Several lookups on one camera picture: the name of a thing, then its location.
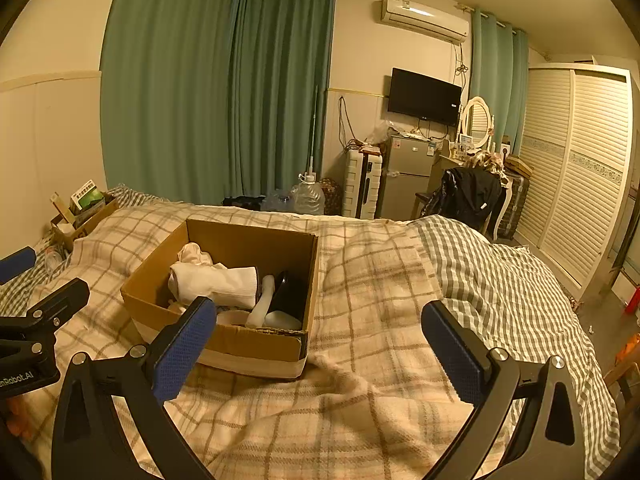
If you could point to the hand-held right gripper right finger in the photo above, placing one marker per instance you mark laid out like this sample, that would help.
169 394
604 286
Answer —
452 355

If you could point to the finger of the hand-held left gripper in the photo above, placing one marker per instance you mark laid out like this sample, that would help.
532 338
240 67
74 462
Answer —
16 264
60 300

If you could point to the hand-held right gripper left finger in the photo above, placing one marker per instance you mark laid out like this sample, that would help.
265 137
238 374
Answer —
182 355

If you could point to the brown cardboard box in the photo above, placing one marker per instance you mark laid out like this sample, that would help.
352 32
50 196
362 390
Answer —
235 355

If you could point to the white tape roll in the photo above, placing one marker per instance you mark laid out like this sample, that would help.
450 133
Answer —
234 317

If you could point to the white socks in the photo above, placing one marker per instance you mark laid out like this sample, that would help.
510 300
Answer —
215 285

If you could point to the white elongated tube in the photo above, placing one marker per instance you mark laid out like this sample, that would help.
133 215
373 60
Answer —
261 302

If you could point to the white cloth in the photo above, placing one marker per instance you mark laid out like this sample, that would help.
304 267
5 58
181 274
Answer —
195 255

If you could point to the small white bottle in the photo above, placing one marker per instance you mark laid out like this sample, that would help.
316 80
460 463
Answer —
281 320

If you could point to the black sock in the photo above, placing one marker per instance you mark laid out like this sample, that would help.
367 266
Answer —
289 292

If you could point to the person's left hand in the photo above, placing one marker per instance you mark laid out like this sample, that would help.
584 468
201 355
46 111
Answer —
20 417

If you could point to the green checked bed sheet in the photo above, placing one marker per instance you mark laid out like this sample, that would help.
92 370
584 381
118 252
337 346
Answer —
20 292

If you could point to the small clear plastic bottle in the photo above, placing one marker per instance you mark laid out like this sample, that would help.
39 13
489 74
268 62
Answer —
52 259

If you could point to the small open cardboard box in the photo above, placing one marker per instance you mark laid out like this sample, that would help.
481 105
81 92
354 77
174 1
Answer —
82 227

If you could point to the green checked duvet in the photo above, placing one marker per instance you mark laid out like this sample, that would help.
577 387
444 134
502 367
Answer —
515 300

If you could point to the beige plaid blanket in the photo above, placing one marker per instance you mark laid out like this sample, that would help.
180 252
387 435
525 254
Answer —
370 340

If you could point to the green and white box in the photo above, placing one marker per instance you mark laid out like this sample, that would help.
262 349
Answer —
87 195

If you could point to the dark chair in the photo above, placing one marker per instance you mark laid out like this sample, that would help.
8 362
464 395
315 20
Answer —
421 199

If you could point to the black jacket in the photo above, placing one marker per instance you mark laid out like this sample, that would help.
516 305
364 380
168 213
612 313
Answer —
470 195

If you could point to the dark suitcase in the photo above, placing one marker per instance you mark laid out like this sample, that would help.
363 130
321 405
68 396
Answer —
517 207

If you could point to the black bag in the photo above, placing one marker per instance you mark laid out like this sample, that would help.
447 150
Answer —
244 202

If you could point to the wooden stool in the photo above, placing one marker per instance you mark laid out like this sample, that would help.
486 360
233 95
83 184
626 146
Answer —
620 377

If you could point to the crumpled clear plastic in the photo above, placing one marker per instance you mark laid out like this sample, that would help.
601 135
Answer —
280 200

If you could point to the silver fridge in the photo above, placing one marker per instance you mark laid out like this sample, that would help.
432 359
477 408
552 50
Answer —
407 175

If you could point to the red fire extinguisher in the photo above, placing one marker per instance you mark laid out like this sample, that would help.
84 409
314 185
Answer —
634 300

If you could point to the white suitcase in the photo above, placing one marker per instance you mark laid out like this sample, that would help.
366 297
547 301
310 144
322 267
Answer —
361 185

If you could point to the patterned cloth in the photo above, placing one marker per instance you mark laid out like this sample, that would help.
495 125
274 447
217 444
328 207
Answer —
487 162

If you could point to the dark patterned bag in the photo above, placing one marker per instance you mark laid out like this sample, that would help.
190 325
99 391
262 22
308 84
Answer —
331 197

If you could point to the brown flat box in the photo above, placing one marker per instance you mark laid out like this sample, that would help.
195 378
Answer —
519 166

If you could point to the clear water jug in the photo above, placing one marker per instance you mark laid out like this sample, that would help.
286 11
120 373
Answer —
308 197

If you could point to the white louvred wardrobe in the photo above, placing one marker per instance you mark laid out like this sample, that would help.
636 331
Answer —
580 175

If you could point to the wide green curtain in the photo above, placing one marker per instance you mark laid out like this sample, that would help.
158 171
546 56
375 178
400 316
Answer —
285 90
165 85

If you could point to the clear plastic bag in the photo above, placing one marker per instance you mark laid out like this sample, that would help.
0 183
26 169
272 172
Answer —
381 132

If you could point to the white oval mirror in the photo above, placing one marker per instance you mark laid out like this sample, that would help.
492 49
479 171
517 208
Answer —
476 120

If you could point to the white pole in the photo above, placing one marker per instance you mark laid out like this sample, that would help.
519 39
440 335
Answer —
313 130

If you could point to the narrow green curtain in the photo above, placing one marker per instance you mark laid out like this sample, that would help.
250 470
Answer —
500 85

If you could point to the white air conditioner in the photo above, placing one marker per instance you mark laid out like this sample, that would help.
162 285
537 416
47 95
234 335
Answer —
427 17

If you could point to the black wall television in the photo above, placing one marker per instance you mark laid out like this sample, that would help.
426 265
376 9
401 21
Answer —
425 96

